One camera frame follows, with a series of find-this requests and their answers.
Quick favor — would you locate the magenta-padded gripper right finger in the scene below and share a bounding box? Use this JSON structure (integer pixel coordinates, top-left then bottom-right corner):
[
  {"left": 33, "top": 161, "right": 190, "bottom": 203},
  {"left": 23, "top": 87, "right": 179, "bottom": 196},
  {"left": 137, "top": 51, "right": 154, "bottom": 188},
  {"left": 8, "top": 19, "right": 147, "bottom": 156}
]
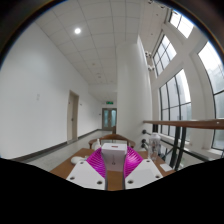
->
[{"left": 122, "top": 146, "right": 165, "bottom": 191}]

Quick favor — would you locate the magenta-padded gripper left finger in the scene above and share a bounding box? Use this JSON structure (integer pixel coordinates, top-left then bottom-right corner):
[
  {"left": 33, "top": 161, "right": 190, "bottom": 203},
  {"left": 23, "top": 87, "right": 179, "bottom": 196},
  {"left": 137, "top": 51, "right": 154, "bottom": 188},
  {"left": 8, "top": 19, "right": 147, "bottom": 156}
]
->
[{"left": 65, "top": 147, "right": 109, "bottom": 191}]

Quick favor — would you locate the small white charger box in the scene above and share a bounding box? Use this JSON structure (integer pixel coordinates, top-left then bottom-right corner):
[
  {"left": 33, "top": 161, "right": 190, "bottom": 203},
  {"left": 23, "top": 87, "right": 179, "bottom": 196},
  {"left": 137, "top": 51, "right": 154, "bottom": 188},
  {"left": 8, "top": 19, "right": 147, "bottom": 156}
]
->
[{"left": 100, "top": 142, "right": 129, "bottom": 173}]

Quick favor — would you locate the white computer mouse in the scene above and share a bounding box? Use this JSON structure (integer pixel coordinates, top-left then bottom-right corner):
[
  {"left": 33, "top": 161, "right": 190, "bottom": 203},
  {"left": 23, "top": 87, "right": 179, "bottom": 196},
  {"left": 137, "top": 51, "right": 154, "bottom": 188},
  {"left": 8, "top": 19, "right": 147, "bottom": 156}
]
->
[{"left": 70, "top": 155, "right": 89, "bottom": 165}]

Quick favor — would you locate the flat white card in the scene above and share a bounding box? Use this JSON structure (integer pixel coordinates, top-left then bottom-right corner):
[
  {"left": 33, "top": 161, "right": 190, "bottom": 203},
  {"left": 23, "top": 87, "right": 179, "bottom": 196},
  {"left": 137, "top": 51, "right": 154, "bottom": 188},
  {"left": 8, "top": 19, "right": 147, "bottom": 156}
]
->
[{"left": 159, "top": 162, "right": 174, "bottom": 173}]

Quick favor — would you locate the clear plastic water bottle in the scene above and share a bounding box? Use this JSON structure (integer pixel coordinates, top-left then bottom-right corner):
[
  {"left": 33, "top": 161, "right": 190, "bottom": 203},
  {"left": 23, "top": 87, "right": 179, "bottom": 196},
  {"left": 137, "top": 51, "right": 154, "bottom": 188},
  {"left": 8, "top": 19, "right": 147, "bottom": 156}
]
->
[{"left": 147, "top": 132, "right": 162, "bottom": 163}]

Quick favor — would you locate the white pump sanitizer bottle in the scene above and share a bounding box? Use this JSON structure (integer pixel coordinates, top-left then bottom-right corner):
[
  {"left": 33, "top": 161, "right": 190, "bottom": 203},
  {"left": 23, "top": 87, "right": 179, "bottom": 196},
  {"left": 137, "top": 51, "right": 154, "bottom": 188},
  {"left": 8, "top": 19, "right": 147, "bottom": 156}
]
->
[{"left": 93, "top": 138, "right": 102, "bottom": 152}]

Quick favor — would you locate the wooden chair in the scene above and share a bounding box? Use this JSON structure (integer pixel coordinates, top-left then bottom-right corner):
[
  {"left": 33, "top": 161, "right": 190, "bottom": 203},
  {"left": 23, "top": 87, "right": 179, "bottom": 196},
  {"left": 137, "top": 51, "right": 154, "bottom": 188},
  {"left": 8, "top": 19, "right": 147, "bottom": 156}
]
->
[{"left": 87, "top": 133, "right": 137, "bottom": 150}]

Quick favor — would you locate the beige single door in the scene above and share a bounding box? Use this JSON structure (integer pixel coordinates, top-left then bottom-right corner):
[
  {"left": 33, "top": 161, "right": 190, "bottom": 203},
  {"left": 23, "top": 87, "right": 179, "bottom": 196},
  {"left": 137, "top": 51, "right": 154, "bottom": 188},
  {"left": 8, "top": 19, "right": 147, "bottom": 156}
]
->
[{"left": 66, "top": 90, "right": 80, "bottom": 144}]

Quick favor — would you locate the glazed double door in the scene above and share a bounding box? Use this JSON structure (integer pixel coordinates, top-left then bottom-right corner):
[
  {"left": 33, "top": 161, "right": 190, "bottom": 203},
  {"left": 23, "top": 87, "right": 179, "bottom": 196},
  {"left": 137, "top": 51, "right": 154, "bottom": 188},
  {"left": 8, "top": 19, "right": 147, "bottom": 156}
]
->
[{"left": 101, "top": 107, "right": 118, "bottom": 132}]

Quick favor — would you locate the wood-topped black metal railing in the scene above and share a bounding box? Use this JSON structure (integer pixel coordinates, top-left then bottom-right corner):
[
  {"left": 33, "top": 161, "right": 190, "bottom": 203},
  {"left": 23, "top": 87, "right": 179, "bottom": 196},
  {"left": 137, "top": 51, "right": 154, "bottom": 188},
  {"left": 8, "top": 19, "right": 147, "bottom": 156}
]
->
[{"left": 141, "top": 118, "right": 224, "bottom": 170}]

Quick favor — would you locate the tall grid window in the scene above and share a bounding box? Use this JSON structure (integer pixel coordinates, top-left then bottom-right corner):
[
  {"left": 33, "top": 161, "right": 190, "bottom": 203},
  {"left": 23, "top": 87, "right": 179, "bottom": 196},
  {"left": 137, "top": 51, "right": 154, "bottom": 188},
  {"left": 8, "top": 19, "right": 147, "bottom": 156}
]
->
[{"left": 158, "top": 68, "right": 193, "bottom": 138}]

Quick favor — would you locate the large curved glass window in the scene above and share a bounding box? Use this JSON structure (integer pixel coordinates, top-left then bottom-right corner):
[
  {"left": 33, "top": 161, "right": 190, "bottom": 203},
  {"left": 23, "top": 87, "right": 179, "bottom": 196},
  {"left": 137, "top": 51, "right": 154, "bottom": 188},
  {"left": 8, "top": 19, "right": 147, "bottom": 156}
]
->
[{"left": 197, "top": 40, "right": 224, "bottom": 151}]

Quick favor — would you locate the small upper grid window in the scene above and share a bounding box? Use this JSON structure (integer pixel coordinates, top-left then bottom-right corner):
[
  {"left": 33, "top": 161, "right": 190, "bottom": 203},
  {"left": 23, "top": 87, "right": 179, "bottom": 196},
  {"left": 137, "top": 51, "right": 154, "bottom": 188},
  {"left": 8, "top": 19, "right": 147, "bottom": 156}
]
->
[{"left": 152, "top": 33, "right": 178, "bottom": 77}]

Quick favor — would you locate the high clerestory window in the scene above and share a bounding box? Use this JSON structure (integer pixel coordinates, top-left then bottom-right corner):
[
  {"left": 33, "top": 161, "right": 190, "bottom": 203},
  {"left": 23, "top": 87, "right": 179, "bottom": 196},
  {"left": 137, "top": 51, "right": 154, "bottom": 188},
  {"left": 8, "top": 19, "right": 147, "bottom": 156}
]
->
[{"left": 169, "top": 9, "right": 195, "bottom": 39}]

